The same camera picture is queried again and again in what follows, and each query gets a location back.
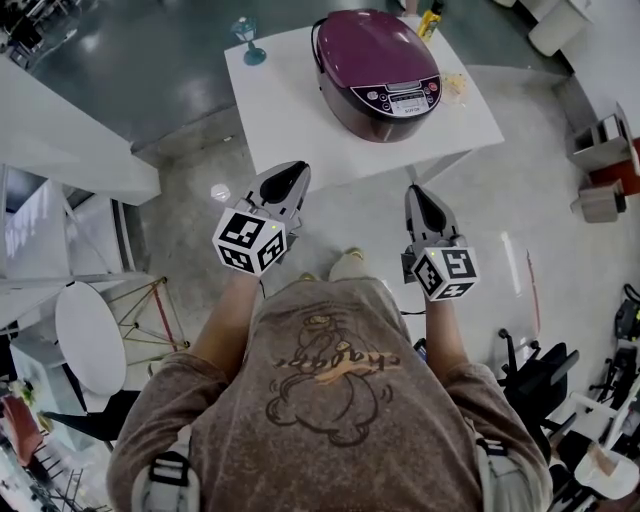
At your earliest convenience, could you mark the white cylindrical pedestal table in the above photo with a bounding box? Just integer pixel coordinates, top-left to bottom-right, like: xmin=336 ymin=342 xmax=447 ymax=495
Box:
xmin=528 ymin=0 xmax=596 ymax=57

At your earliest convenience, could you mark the red board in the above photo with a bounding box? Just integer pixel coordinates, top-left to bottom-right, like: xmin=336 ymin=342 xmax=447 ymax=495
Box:
xmin=589 ymin=149 xmax=640 ymax=196

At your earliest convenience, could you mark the grey box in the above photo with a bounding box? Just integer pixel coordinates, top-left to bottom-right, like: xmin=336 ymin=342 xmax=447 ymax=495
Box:
xmin=570 ymin=180 xmax=627 ymax=224

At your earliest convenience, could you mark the clear box of yellow food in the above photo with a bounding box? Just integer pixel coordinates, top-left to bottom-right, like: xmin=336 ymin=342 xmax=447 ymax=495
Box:
xmin=439 ymin=71 xmax=471 ymax=106

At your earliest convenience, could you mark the black plastic chair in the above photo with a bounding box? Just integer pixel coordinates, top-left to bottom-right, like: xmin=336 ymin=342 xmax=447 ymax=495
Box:
xmin=42 ymin=389 xmax=144 ymax=454

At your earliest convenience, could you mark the white round table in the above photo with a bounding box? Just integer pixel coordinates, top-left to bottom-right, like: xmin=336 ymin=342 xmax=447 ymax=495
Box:
xmin=53 ymin=277 xmax=191 ymax=396

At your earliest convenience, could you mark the red floor tape strip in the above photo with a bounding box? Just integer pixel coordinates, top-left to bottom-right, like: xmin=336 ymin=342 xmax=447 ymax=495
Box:
xmin=525 ymin=249 xmax=542 ymax=334

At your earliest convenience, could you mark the maroon rice cooker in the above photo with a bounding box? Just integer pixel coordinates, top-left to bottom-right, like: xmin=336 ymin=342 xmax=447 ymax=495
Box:
xmin=310 ymin=8 xmax=444 ymax=144

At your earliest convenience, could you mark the grey shoulder strap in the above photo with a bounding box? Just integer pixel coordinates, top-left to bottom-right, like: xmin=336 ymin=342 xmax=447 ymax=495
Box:
xmin=469 ymin=429 xmax=521 ymax=512
xmin=132 ymin=439 xmax=201 ymax=512

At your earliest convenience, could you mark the person's left forearm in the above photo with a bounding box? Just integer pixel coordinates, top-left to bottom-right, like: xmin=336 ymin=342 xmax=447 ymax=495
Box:
xmin=192 ymin=272 xmax=264 ymax=381

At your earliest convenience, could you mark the yellow bottle with black cap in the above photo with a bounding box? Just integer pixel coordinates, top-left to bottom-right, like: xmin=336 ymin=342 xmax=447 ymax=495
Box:
xmin=417 ymin=0 xmax=445 ymax=40

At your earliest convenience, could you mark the grey metal stand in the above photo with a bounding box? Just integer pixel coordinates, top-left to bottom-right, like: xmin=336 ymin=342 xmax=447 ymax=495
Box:
xmin=566 ymin=102 xmax=634 ymax=174

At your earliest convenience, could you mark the person's printed t-shirt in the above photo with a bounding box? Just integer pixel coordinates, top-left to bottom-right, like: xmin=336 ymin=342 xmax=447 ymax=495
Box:
xmin=107 ymin=277 xmax=554 ymax=512

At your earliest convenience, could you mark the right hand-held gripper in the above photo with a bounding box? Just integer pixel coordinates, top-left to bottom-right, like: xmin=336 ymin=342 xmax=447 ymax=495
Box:
xmin=399 ymin=184 xmax=480 ymax=302

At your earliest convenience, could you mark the black tool case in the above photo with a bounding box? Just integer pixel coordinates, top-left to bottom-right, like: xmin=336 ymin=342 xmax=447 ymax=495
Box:
xmin=614 ymin=283 xmax=640 ymax=341

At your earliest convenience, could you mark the white square table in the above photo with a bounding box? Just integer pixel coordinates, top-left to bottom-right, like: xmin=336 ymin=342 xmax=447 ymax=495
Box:
xmin=223 ymin=13 xmax=506 ymax=191

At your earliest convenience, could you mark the person's right trouser leg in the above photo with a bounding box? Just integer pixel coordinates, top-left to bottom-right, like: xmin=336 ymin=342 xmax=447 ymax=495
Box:
xmin=328 ymin=254 xmax=371 ymax=282

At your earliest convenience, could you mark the black office chair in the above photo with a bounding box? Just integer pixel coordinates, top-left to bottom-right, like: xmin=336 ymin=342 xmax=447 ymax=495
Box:
xmin=497 ymin=328 xmax=581 ymax=451

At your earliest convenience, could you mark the person's right forearm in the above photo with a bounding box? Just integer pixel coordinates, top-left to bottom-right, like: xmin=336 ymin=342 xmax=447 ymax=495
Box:
xmin=423 ymin=297 xmax=469 ymax=389

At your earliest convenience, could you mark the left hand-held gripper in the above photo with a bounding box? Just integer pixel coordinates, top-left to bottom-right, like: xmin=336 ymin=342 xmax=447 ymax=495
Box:
xmin=212 ymin=161 xmax=311 ymax=277

